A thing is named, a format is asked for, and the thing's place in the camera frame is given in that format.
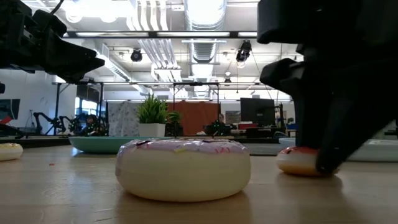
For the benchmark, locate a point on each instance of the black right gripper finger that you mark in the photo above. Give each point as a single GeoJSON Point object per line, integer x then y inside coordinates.
{"type": "Point", "coordinates": [308, 124]}
{"type": "Point", "coordinates": [345, 137]}

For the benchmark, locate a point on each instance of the green plant in white pot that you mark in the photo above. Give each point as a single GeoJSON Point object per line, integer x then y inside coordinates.
{"type": "Point", "coordinates": [152, 127]}

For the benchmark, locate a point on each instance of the black overhead frame beam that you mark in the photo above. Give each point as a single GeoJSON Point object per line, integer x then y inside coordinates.
{"type": "Point", "coordinates": [161, 34]}

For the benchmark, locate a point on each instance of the silver ceiling duct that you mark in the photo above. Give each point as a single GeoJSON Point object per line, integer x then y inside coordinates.
{"type": "Point", "coordinates": [203, 46]}

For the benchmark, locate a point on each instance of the small yellow frosted donut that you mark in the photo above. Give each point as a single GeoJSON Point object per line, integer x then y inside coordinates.
{"type": "Point", "coordinates": [9, 154]}

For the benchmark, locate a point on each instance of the black ceiling spotlight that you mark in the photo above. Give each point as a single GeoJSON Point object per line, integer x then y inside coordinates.
{"type": "Point", "coordinates": [243, 52]}
{"type": "Point", "coordinates": [136, 55]}

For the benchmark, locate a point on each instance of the teal green plate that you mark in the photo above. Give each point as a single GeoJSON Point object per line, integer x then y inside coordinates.
{"type": "Point", "coordinates": [93, 144]}

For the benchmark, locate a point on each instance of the small dark potted plant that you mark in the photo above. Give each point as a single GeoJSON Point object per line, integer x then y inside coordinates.
{"type": "Point", "coordinates": [174, 121]}

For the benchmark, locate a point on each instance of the orange partition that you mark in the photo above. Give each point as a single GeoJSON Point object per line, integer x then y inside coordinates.
{"type": "Point", "coordinates": [194, 118]}

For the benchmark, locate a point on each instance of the black metal table frame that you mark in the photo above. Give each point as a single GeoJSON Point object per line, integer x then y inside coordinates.
{"type": "Point", "coordinates": [37, 141]}

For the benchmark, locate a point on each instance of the small red frosted donut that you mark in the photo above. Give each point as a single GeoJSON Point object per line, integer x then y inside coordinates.
{"type": "Point", "coordinates": [295, 163]}

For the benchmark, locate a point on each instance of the person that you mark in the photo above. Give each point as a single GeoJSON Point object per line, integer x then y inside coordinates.
{"type": "Point", "coordinates": [92, 124]}
{"type": "Point", "coordinates": [220, 119]}

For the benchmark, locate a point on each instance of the black monitor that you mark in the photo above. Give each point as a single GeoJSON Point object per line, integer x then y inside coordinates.
{"type": "Point", "coordinates": [257, 111]}

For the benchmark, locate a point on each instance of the white patterned cloth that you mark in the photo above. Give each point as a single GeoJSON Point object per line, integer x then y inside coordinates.
{"type": "Point", "coordinates": [122, 119]}

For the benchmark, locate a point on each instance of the black background rig frame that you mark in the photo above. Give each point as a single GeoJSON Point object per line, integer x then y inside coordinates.
{"type": "Point", "coordinates": [57, 105]}
{"type": "Point", "coordinates": [217, 105]}

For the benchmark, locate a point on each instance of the large purple frosted donut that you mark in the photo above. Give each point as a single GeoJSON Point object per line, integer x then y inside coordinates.
{"type": "Point", "coordinates": [183, 174]}

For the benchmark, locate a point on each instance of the light blue plate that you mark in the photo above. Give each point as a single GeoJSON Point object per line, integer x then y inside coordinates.
{"type": "Point", "coordinates": [373, 152]}

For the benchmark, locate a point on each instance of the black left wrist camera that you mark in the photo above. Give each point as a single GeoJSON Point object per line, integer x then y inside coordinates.
{"type": "Point", "coordinates": [49, 21]}

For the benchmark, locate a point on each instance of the black background robot arm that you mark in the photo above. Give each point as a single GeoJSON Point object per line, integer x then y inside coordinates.
{"type": "Point", "coordinates": [38, 119]}

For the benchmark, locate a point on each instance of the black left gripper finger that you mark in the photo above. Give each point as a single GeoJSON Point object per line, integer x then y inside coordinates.
{"type": "Point", "coordinates": [73, 63]}

